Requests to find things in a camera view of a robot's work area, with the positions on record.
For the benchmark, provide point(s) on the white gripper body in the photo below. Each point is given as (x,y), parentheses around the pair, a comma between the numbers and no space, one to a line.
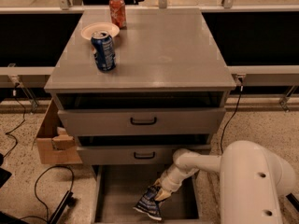
(168,183)

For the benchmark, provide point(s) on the blue chip bag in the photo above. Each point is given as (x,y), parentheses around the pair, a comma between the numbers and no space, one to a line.
(148,204)

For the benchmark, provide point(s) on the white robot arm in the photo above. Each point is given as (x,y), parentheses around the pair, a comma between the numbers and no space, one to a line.
(252,178)

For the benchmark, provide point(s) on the grey middle drawer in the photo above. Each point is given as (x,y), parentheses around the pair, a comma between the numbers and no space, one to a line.
(121,155)

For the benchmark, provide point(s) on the grey drawer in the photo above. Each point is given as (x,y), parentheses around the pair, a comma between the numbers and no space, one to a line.
(121,155)
(119,187)
(113,122)

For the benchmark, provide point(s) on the grey bottom drawer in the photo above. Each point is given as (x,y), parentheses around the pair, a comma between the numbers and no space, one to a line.
(119,187)

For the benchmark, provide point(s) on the grey top drawer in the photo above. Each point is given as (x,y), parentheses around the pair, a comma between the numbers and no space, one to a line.
(113,122)

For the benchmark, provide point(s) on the black stand leg left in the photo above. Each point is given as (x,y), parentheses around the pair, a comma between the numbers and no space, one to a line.
(67,201)

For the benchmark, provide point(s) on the black stand leg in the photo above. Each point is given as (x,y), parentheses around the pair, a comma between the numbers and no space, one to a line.
(293,200)
(67,201)

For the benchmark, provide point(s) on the brown cardboard box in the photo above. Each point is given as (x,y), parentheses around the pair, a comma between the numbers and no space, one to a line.
(54,144)

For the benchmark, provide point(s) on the black stand leg right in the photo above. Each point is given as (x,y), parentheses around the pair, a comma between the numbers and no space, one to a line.
(293,200)

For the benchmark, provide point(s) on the blue soda can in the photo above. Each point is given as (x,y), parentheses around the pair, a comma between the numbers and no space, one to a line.
(103,50)

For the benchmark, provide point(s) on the orange soda can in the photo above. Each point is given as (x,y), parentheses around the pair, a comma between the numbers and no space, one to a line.
(117,13)

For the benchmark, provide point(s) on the metal railing frame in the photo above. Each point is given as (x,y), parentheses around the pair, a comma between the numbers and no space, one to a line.
(280,80)

